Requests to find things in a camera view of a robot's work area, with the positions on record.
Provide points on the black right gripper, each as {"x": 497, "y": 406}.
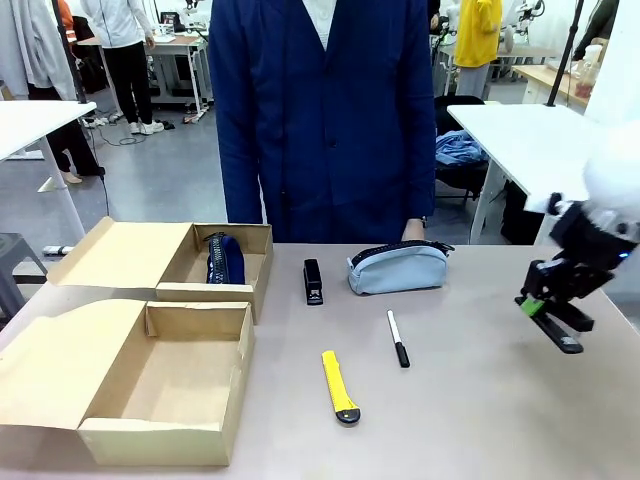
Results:
{"x": 592, "y": 242}

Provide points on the light blue pencil case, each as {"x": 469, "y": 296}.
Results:
{"x": 395, "y": 275}

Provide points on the black and white marker pen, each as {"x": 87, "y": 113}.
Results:
{"x": 397, "y": 337}

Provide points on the yellow utility knife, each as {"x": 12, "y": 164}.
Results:
{"x": 336, "y": 385}

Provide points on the small black stapler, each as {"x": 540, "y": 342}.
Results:
{"x": 313, "y": 280}

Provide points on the small cardboard box with lid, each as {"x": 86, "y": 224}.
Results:
{"x": 125, "y": 255}

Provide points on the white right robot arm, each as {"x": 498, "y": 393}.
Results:
{"x": 615, "y": 170}

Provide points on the cardboard box with lid flap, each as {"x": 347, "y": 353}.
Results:
{"x": 165, "y": 380}

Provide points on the person's left hand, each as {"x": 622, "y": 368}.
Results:
{"x": 414, "y": 231}

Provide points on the black bag under table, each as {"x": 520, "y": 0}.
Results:
{"x": 520, "y": 215}

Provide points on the black chair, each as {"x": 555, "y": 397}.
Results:
{"x": 460, "y": 177}

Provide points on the white table with angled legs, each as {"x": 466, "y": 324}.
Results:
{"x": 515, "y": 140}

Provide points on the blue cloth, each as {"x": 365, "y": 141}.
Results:
{"x": 457, "y": 147}

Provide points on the wooden top table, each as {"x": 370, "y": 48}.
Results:
{"x": 545, "y": 75}

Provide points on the clear plastic jar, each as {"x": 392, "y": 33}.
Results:
{"x": 586, "y": 75}

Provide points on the black stand pole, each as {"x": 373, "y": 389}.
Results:
{"x": 565, "y": 55}

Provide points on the person in dark jacket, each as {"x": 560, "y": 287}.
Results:
{"x": 597, "y": 25}

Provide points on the person in yellow hoodie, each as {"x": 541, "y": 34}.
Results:
{"x": 477, "y": 35}

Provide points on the person in blue coat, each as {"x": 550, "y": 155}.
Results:
{"x": 325, "y": 125}

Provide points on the navy blue pencil case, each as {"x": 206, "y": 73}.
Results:
{"x": 232, "y": 262}

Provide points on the background workbench desk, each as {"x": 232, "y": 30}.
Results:
{"x": 175, "y": 50}

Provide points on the person in white jacket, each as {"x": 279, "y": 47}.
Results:
{"x": 122, "y": 45}

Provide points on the grey stool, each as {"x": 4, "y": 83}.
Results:
{"x": 12, "y": 270}

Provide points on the white table with round leg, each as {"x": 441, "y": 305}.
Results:
{"x": 30, "y": 120}

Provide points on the person in grey coat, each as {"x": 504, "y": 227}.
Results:
{"x": 35, "y": 45}

